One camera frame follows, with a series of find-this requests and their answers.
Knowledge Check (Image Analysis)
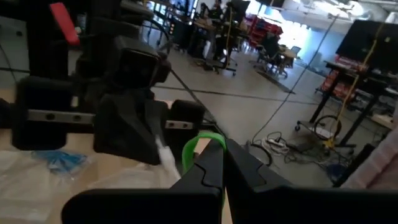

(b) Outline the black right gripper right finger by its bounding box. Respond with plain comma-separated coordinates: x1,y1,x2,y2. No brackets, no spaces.
225,139,398,224

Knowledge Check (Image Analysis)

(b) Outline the black computer monitor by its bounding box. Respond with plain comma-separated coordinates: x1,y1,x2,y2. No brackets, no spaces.
335,19,398,74

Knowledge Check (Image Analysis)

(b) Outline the red strap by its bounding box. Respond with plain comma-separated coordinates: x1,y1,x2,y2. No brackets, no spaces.
49,2,81,47

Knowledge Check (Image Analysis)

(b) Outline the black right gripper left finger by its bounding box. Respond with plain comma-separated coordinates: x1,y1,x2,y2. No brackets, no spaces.
61,139,225,224

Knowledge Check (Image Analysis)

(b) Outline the white cable coil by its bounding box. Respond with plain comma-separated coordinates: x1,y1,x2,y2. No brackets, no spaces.
260,132,290,156

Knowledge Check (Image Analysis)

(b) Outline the shelf with red boxes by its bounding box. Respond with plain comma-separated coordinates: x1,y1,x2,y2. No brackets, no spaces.
320,54,371,103

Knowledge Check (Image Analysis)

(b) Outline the pink chevron curtain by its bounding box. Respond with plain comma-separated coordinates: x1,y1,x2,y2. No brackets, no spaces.
340,126,398,190

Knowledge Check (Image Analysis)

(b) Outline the yellow hanging cable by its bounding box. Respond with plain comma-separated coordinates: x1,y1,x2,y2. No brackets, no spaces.
323,23,386,147

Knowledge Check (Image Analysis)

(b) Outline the wooden workbench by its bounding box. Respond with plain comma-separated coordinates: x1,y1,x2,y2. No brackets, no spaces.
191,18,218,63

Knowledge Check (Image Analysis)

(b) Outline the green rubber band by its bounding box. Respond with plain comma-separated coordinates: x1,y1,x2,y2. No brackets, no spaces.
182,132,228,175

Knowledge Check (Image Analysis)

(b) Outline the person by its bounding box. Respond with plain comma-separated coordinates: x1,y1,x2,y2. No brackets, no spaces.
199,2,211,19
211,0,224,19

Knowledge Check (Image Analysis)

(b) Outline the dark cluttered desk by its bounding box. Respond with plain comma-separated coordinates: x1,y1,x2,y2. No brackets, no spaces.
295,60,398,149

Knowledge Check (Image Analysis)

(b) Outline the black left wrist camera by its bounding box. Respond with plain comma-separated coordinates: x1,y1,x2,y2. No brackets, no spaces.
113,35,172,91

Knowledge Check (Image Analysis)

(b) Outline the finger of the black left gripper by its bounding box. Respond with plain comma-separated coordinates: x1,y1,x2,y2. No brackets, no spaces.
152,101,169,141
93,92,162,166

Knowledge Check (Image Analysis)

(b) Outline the black aluminium table frame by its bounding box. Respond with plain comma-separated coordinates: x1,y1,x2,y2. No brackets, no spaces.
169,70,228,139

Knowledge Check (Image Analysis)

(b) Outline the thin black hanging cable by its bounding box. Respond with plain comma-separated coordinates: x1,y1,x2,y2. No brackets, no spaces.
251,14,339,144

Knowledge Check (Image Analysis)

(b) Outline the black left wrist camera cable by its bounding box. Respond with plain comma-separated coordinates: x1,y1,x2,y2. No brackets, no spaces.
149,18,172,54

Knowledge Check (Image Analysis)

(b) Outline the red bin rack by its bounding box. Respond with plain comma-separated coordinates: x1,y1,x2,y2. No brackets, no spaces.
245,14,284,47

